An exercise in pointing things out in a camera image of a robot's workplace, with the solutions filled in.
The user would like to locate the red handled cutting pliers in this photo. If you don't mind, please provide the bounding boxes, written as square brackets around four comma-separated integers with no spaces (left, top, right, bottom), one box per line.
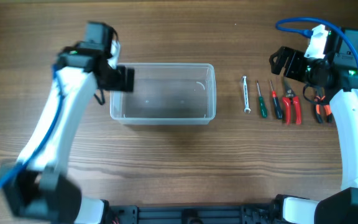
[282,78,302,124]

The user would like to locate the orange black needle-nose pliers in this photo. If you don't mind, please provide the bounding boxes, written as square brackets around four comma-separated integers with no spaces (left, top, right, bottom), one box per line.
[313,89,333,124]

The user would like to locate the clear plastic container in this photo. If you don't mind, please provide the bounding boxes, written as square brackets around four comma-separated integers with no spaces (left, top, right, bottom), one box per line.
[110,63,216,125]

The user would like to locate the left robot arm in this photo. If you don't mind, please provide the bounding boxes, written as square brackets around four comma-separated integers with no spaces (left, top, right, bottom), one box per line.
[0,22,135,223]

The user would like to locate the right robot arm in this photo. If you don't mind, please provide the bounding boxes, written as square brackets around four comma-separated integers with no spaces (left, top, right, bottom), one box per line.
[269,25,358,223]

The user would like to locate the small silver wrench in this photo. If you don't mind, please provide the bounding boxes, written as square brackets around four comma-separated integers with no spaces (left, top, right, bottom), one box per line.
[242,76,251,114]

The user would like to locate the red black handled screwdriver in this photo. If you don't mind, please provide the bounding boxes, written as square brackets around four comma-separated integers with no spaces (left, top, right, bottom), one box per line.
[270,80,283,119]

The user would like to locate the green handled screwdriver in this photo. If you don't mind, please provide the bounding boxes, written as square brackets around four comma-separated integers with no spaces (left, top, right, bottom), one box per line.
[256,80,267,118]

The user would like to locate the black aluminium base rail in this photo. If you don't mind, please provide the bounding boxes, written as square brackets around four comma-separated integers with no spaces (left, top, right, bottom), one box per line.
[110,205,281,224]

